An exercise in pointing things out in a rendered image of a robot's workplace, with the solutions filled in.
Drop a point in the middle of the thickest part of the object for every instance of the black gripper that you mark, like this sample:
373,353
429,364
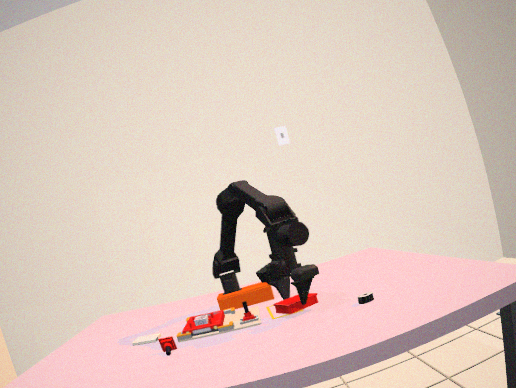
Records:
302,275

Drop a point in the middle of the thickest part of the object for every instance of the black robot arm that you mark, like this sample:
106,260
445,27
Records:
282,227

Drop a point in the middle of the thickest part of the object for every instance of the black toy wheel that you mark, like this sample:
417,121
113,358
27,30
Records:
365,298

